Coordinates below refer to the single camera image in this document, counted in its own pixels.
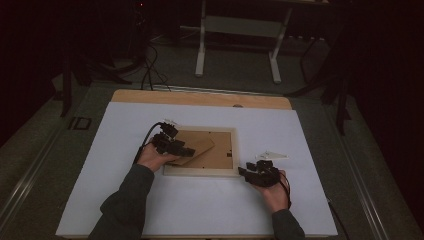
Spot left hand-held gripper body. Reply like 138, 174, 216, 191
151, 118, 182, 156

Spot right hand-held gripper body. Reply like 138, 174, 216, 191
245, 150, 290, 188

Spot wooden picture frame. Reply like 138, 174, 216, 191
162, 125, 242, 179

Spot person's right hand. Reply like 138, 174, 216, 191
253, 169, 292, 215

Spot person's left hand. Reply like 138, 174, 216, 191
136, 142, 182, 174

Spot white table mat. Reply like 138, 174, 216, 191
55, 101, 339, 238

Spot white metal stand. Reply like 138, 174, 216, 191
194, 0, 295, 85

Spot black stand legs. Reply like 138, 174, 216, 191
59, 46, 135, 118
285, 33, 354, 136

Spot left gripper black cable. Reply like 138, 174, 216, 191
132, 121, 166, 165

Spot black floor cables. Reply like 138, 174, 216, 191
139, 42, 173, 93

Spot metal floor rail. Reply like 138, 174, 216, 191
0, 126, 65, 228
328, 105, 392, 240

